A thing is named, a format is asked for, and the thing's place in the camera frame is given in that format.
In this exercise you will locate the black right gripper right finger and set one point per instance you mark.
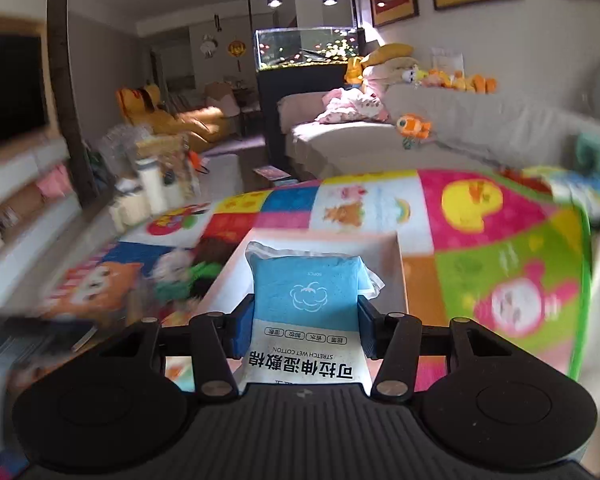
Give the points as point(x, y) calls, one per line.
point(395, 339)

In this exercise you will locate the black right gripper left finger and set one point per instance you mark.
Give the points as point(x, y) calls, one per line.
point(217, 337)

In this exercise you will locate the blue white cotton pad pack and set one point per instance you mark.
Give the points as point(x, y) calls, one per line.
point(305, 324)

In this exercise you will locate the colourful cartoon play mat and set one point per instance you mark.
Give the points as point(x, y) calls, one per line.
point(515, 260)

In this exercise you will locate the white thermos bottle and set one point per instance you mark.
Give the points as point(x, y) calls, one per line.
point(150, 174)

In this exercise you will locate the woven basket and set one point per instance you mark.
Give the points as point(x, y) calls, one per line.
point(171, 152)

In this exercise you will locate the beige sofa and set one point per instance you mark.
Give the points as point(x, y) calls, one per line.
point(468, 132)

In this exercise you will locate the orange clownfish plush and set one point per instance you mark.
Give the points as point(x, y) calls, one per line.
point(413, 127)

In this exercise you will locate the white wooden tv cabinet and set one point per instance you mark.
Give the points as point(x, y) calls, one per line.
point(37, 200)

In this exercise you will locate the pink clothes pile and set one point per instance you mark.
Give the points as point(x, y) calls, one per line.
point(351, 105)

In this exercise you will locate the yellow tiger plush chair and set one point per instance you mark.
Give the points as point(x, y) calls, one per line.
point(201, 129)

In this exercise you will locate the black fish tank cabinet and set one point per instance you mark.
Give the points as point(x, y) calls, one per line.
point(290, 97)

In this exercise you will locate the orange plush toy row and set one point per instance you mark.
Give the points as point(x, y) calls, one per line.
point(458, 81)

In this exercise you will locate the yellow pillow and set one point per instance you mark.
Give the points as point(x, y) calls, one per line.
point(386, 53)

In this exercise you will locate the glass fish tank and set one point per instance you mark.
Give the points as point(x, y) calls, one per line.
point(278, 48)

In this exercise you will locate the black television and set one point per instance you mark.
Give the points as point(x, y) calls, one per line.
point(22, 92)

